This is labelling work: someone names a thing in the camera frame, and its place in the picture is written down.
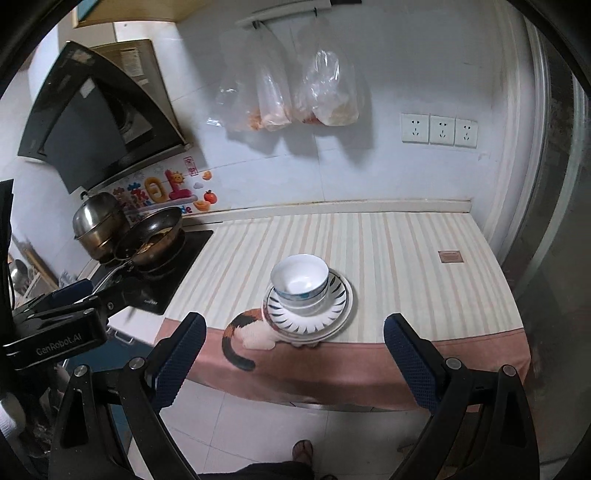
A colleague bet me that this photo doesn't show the dish rack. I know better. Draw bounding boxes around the dish rack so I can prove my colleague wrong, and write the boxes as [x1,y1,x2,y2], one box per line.
[8,231,62,308]

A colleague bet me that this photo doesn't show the person's left hand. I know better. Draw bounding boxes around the person's left hand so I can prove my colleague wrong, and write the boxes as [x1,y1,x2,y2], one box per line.
[0,392,26,437]

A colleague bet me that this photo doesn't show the white wall socket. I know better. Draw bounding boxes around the white wall socket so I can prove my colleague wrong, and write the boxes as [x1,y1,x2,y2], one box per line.
[454,118,479,150]
[400,113,430,144]
[429,115,456,147]

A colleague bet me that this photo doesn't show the white plate blue leaf pattern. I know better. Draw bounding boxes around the white plate blue leaf pattern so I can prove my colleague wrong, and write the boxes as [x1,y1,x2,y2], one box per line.
[265,271,350,334]

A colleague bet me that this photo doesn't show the white floral deep plate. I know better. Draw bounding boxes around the white floral deep plate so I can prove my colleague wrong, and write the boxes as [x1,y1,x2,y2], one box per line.
[262,276,358,346]

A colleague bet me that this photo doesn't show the stainless steel pot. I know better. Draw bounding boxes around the stainless steel pot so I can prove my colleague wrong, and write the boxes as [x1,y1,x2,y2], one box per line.
[72,191,129,262]

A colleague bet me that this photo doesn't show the black range hood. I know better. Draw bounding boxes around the black range hood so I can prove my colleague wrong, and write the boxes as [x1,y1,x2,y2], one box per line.
[17,41,193,195]

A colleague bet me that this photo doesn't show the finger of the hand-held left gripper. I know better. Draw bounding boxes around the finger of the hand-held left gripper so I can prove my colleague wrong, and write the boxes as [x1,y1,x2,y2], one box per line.
[13,285,136,325]
[43,278,101,302]

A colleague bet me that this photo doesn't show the white door frame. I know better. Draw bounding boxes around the white door frame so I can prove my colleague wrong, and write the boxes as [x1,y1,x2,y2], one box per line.
[488,21,591,416]

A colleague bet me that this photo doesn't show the black induction cooktop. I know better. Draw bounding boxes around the black induction cooktop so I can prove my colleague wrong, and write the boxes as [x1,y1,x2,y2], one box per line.
[90,228,214,316]

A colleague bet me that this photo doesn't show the white wall hook rail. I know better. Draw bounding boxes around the white wall hook rail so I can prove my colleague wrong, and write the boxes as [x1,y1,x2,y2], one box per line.
[235,4,334,27]

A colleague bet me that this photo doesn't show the dark frying pan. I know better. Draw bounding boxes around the dark frying pan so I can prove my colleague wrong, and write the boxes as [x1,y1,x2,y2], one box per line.
[91,206,186,297]

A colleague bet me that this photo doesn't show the clear plastic bag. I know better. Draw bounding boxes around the clear plastic bag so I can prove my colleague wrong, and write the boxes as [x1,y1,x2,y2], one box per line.
[252,24,295,133]
[207,28,265,136]
[294,17,362,128]

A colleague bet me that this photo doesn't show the person's sandalled foot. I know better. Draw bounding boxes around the person's sandalled foot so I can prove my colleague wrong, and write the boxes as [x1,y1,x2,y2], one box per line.
[291,439,315,477]

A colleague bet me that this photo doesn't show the person's dark trouser leg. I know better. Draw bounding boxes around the person's dark trouser leg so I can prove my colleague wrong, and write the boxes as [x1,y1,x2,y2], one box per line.
[221,459,320,480]

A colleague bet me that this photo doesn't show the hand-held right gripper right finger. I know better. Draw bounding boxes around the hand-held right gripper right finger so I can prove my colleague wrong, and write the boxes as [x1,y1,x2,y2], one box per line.
[383,312,542,480]

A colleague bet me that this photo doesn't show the colourful fruit wall sticker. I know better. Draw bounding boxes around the colourful fruit wall sticker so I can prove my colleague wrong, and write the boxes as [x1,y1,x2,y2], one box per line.
[110,156,219,223]

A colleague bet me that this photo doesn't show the wooden wall cabinet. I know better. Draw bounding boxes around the wooden wall cabinet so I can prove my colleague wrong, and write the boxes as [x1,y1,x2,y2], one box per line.
[73,0,195,29]

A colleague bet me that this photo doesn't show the striped tablecloth with cat print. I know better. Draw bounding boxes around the striped tablecloth with cat print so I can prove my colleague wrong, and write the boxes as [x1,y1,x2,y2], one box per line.
[164,211,533,411]

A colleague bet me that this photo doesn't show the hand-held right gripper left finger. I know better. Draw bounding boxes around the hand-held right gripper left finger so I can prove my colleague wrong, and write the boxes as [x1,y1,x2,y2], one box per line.
[47,312,207,480]

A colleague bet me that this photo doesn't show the white bowl coloured dots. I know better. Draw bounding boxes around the white bowl coloured dots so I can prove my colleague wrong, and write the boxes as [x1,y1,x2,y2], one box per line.
[270,254,330,299]

